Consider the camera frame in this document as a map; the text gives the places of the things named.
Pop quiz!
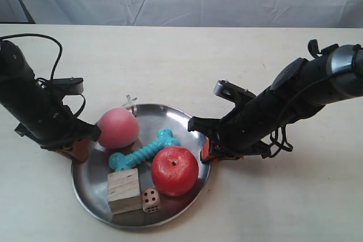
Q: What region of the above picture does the red apple toy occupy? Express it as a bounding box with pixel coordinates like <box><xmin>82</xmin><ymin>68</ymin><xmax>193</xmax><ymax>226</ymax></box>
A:
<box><xmin>151</xmin><ymin>146</ymin><xmax>199</xmax><ymax>197</ymax></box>

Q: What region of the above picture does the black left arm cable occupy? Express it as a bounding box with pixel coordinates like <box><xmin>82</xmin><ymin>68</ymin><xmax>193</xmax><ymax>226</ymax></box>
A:
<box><xmin>0</xmin><ymin>33</ymin><xmax>86</xmax><ymax>118</ymax></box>

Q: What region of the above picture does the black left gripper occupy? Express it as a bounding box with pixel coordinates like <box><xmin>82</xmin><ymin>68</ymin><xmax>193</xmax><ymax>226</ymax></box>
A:
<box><xmin>15</xmin><ymin>77</ymin><xmax>101</xmax><ymax>163</ymax></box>

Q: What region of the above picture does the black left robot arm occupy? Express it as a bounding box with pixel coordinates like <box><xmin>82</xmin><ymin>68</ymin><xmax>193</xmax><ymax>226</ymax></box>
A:
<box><xmin>1</xmin><ymin>40</ymin><xmax>100</xmax><ymax>163</ymax></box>

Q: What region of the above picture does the wooden cube block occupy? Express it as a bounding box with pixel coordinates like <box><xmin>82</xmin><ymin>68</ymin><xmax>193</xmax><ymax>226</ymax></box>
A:
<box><xmin>107</xmin><ymin>168</ymin><xmax>142</xmax><ymax>215</ymax></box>

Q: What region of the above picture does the round metal plate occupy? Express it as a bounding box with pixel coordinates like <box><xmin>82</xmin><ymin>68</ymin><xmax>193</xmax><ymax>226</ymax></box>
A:
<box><xmin>71</xmin><ymin>104</ymin><xmax>211</xmax><ymax>229</ymax></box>

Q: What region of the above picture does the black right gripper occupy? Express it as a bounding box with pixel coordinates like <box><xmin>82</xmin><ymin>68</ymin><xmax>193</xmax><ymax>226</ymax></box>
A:
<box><xmin>188</xmin><ymin>80</ymin><xmax>276</xmax><ymax>163</ymax></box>

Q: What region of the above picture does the teal bone toy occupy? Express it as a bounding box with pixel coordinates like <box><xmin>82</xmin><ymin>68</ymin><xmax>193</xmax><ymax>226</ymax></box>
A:
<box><xmin>108</xmin><ymin>128</ymin><xmax>181</xmax><ymax>172</ymax></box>

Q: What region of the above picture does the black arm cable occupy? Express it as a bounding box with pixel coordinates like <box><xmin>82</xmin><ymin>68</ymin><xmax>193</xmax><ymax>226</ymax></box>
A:
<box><xmin>0</xmin><ymin>33</ymin><xmax>86</xmax><ymax>118</ymax></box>
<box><xmin>266</xmin><ymin>39</ymin><xmax>324</xmax><ymax>159</ymax></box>

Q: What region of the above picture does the small wooden die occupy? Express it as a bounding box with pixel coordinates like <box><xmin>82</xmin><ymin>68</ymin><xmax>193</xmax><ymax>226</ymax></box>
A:
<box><xmin>141</xmin><ymin>188</ymin><xmax>161</xmax><ymax>213</ymax></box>

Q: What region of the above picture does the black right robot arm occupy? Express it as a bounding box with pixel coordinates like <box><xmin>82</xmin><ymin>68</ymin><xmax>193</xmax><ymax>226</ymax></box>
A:
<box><xmin>188</xmin><ymin>40</ymin><xmax>362</xmax><ymax>163</ymax></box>

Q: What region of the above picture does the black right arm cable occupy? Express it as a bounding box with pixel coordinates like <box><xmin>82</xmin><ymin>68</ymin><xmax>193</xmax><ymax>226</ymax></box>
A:
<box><xmin>266</xmin><ymin>39</ymin><xmax>324</xmax><ymax>159</ymax></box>

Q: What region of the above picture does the pink peach toy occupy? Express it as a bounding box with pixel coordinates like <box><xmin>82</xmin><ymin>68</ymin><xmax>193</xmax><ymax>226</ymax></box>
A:
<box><xmin>98</xmin><ymin>108</ymin><xmax>140</xmax><ymax>148</ymax></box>

